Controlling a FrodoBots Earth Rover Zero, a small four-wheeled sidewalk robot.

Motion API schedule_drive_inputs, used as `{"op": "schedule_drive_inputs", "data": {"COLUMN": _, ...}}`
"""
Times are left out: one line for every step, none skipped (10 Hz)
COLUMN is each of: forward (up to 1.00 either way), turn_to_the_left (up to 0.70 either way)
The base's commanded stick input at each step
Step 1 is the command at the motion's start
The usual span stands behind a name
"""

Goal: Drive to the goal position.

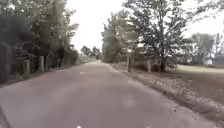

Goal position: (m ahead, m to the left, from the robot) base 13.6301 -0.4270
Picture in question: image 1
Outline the wooden post fence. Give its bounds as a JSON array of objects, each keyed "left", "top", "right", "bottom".
[{"left": 13, "top": 54, "right": 48, "bottom": 76}]

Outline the distant clump of trees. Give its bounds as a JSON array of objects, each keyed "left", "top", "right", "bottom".
[{"left": 79, "top": 44, "right": 103, "bottom": 61}]

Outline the grass verge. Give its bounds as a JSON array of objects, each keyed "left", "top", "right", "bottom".
[{"left": 0, "top": 64, "right": 78, "bottom": 89}]

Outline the row of trees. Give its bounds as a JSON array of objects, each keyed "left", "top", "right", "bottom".
[
  {"left": 0, "top": 0, "right": 80, "bottom": 84},
  {"left": 100, "top": 0, "right": 224, "bottom": 73}
]

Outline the leaf-strewn dirt verge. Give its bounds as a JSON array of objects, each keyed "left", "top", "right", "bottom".
[{"left": 106, "top": 62, "right": 224, "bottom": 128}]

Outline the pale dirt field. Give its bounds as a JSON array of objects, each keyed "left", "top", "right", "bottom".
[{"left": 175, "top": 63, "right": 224, "bottom": 75}]

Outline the grey asphalt road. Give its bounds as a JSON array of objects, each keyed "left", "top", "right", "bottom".
[{"left": 0, "top": 61, "right": 219, "bottom": 128}]

